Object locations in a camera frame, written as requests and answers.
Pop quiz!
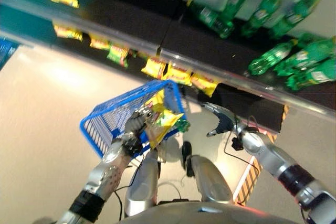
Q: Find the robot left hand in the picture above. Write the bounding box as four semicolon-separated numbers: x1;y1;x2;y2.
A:
123;107;156;144

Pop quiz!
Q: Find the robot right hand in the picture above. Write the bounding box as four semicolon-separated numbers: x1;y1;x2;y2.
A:
201;102;238;138

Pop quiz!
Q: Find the blue wire shopping basket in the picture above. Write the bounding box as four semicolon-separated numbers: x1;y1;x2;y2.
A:
79;79;188;159

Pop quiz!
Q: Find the large yellow snack bag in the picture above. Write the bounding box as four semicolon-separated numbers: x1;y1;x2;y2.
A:
145;110;184;149

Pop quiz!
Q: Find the small green snack bag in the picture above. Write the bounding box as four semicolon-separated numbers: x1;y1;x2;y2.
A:
175;118;191;133

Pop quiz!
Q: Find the robot dark foot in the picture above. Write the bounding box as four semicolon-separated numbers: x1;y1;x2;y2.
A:
181;141;193;178

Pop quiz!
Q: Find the robot left leg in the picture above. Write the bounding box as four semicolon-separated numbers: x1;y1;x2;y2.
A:
124;148;160;217

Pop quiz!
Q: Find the robot leg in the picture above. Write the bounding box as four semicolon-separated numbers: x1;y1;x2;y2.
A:
187;155;234;204
124;148;160;217

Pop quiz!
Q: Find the robot right leg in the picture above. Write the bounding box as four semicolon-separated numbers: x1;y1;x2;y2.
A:
187;155;234;204

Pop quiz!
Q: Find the yellow black hazard tape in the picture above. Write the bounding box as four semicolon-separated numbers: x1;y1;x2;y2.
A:
233;104;289;206

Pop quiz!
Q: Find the black store shelf unit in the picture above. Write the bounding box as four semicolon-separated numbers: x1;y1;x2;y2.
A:
0;0;336;134

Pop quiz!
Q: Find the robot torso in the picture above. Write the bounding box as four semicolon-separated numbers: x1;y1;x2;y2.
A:
118;201;299;224

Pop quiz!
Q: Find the blue package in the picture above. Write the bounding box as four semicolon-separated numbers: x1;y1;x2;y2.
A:
0;37;19;70

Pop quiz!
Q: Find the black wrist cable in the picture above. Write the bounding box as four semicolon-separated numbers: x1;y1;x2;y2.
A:
224;115;260;168

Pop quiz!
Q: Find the black body cable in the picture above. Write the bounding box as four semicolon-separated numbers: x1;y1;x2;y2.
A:
113;155;145;221

